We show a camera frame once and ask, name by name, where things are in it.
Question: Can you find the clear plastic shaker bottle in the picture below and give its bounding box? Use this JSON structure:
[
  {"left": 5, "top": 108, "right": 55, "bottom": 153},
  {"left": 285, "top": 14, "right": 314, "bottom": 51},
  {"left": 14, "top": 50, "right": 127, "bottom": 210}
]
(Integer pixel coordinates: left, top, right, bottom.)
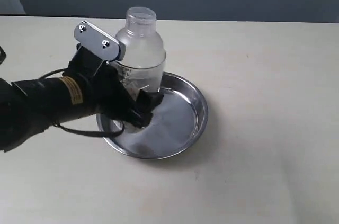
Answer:
[{"left": 113, "top": 7, "right": 166, "bottom": 99}]

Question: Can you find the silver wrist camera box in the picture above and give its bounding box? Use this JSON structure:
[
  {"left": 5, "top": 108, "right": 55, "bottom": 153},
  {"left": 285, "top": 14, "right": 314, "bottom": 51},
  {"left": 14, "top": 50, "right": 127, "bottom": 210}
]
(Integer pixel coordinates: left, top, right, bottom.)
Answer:
[{"left": 74, "top": 20, "right": 126, "bottom": 62}]

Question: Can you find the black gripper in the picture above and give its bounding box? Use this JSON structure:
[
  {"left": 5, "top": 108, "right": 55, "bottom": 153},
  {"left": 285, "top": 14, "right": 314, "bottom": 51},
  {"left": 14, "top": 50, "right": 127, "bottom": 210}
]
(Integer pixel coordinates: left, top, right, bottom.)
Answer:
[{"left": 67, "top": 45, "right": 164, "bottom": 129}]

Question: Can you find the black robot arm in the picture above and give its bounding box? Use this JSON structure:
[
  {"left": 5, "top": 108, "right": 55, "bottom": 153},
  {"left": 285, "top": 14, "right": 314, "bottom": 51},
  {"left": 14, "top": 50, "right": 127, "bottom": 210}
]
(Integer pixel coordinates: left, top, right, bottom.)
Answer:
[{"left": 1, "top": 46, "right": 164, "bottom": 152}]

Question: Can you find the round stainless steel tray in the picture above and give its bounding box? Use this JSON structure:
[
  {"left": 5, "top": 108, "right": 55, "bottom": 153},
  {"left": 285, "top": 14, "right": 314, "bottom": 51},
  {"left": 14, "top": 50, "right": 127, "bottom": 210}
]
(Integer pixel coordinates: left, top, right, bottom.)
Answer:
[{"left": 104, "top": 72, "right": 208, "bottom": 160}]

